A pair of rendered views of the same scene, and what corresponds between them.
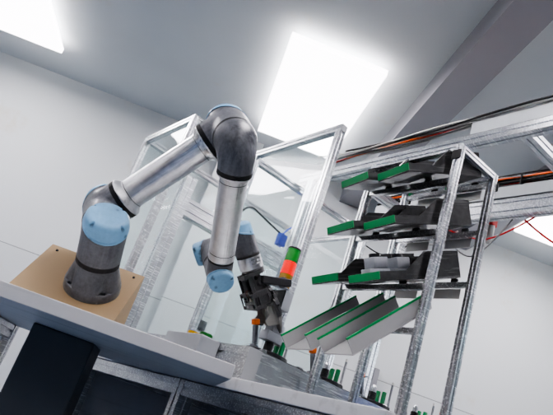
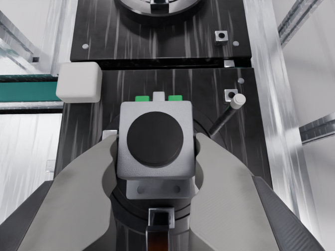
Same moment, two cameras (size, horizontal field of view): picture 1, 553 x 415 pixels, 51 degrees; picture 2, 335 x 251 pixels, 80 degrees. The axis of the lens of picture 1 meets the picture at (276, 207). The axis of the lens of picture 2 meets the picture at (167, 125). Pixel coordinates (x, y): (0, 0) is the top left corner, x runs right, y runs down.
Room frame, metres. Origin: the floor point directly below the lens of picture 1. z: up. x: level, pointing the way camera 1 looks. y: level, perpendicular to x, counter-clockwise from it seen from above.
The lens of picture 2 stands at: (1.80, -0.10, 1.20)
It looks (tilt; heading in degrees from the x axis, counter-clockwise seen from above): 73 degrees down; 303
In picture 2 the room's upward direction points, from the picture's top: 1 degrees counter-clockwise
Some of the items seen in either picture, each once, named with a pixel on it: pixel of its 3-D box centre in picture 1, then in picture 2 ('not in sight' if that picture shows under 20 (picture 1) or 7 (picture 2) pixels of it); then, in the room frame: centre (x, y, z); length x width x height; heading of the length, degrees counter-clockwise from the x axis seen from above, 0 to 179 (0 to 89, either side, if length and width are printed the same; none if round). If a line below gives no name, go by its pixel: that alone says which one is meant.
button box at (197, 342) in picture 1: (189, 345); not in sight; (1.78, 0.11, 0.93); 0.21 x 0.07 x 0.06; 33
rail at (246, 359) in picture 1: (174, 352); not in sight; (1.97, 0.16, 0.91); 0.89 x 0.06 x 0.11; 33
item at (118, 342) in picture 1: (89, 338); not in sight; (1.61, 0.35, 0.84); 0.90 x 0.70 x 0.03; 4
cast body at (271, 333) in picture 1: (275, 332); (158, 135); (1.83, -0.13, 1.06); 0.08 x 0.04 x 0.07; 123
